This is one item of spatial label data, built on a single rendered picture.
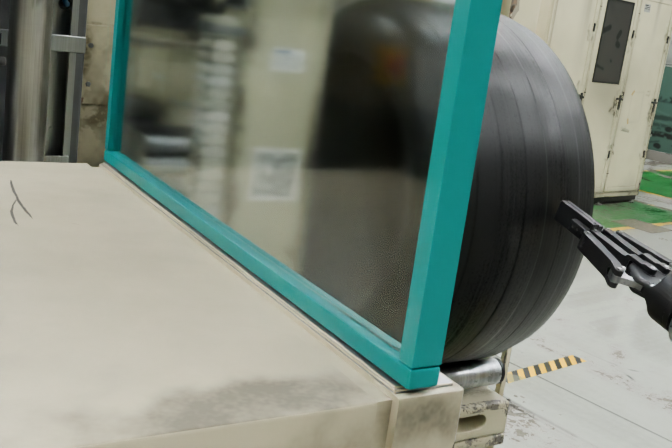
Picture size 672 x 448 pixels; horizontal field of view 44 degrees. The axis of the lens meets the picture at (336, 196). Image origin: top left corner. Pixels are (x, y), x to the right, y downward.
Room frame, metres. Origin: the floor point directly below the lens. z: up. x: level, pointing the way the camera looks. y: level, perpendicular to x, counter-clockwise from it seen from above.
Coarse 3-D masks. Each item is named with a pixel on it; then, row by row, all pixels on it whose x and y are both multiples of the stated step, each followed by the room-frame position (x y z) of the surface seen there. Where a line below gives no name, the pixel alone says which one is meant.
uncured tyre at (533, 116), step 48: (528, 48) 1.27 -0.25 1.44; (528, 96) 1.19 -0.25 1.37; (576, 96) 1.25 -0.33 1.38; (480, 144) 1.11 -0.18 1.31; (528, 144) 1.15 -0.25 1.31; (576, 144) 1.20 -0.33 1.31; (480, 192) 1.09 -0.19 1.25; (528, 192) 1.13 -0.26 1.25; (576, 192) 1.18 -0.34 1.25; (480, 240) 1.09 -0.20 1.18; (528, 240) 1.13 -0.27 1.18; (576, 240) 1.18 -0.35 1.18; (480, 288) 1.10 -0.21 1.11; (528, 288) 1.15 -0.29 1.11; (480, 336) 1.17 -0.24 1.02; (528, 336) 1.26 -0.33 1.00
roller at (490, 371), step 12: (468, 360) 1.31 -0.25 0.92; (480, 360) 1.32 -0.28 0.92; (492, 360) 1.33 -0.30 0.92; (444, 372) 1.26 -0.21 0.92; (456, 372) 1.27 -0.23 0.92; (468, 372) 1.28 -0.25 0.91; (480, 372) 1.30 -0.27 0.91; (492, 372) 1.31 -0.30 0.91; (504, 372) 1.32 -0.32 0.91; (468, 384) 1.28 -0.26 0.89; (480, 384) 1.30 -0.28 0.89; (492, 384) 1.32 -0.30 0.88
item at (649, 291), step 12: (636, 276) 0.98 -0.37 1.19; (648, 276) 0.98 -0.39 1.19; (660, 276) 0.99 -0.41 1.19; (648, 288) 0.96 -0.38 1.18; (660, 288) 0.95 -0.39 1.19; (648, 300) 0.96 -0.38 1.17; (660, 300) 0.95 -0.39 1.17; (648, 312) 0.97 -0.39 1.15; (660, 312) 0.94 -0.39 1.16; (660, 324) 0.95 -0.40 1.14
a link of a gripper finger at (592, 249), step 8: (584, 232) 1.06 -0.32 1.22; (592, 240) 1.04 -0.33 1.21; (584, 248) 1.05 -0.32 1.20; (592, 248) 1.03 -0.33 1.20; (600, 248) 1.02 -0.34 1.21; (592, 256) 1.03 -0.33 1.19; (600, 256) 1.02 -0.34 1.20; (608, 256) 1.01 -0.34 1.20; (592, 264) 1.03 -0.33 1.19; (600, 264) 1.01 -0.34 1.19; (608, 264) 1.00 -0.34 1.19; (616, 264) 0.99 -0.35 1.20; (600, 272) 1.01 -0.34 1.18; (608, 272) 1.00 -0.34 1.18; (616, 272) 0.97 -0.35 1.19; (608, 280) 0.98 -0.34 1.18
